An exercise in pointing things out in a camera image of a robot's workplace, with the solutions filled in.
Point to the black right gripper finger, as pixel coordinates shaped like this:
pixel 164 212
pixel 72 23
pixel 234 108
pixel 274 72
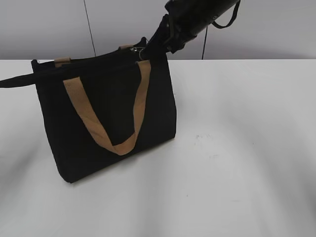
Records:
pixel 19 81

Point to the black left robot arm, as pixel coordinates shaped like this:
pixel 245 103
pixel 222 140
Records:
pixel 184 20

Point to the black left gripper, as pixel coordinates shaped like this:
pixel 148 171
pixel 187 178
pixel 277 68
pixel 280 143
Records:
pixel 169 37

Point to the black bag with tan handles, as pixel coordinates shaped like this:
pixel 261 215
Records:
pixel 110 82

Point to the metal zipper pull with ring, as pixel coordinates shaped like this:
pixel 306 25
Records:
pixel 136 49

